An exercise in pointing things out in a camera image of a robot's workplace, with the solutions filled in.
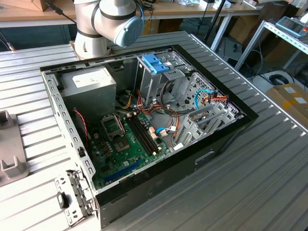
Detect perforated metal disk bay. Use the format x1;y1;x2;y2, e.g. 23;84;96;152
173;71;245;151

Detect black RAM slot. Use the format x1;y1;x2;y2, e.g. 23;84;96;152
132;114;161;152
126;115;156;156

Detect grey metal drive cage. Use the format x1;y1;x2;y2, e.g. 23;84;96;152
134;51;193;109

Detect dark square chipset chip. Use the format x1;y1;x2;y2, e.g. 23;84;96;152
114;137;132;153

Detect CPU socket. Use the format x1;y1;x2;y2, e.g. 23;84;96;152
100;115;126;141

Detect blue drive bay latch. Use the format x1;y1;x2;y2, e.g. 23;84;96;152
141;54;171;75

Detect green motherboard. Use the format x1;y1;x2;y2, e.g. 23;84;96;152
88;112;173;191

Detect black PC case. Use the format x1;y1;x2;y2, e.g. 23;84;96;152
39;44;259;230

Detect blue expansion slot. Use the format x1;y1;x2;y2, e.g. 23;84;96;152
103;159;143;184

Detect grey power supply unit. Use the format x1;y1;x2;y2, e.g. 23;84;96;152
58;66;117;121

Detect wooden desk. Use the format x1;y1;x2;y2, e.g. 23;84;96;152
0;0;293;52

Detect black tripod pole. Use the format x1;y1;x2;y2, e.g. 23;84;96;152
204;0;228;41

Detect black plastic latch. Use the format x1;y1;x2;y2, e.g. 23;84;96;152
56;192;71;209

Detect cardboard box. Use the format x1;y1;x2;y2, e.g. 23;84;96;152
266;83;308;126

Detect grey parts rack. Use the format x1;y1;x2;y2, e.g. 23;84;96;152
0;109;30;188

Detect pale blue teach pendant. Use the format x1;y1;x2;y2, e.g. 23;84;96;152
275;15;308;38

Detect multicolour wire bundle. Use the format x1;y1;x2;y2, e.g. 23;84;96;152
120;89;186;145

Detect blue data wire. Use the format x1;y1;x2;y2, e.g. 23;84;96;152
193;88;215;110
155;127;170;138

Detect orange red power wire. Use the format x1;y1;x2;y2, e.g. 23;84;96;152
201;89;230;107

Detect red black twisted wire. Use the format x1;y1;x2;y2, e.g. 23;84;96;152
72;108;91;148

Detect black coiled cable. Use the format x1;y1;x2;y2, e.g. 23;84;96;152
269;73;294;86

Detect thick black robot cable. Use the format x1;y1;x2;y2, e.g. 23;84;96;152
45;1;78;25

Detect metal shelf frame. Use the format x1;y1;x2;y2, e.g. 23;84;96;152
234;19;308;73

